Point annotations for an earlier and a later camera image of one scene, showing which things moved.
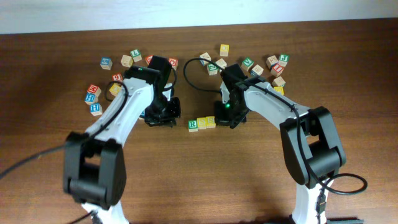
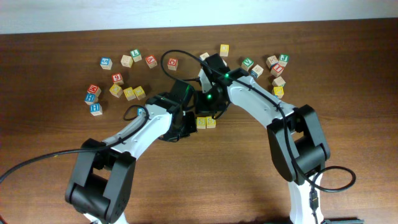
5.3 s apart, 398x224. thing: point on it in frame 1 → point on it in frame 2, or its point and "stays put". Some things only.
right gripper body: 228,112 → 208,101
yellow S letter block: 201,123 stays put
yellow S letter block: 210,122 stays put
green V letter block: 247,63 stays put
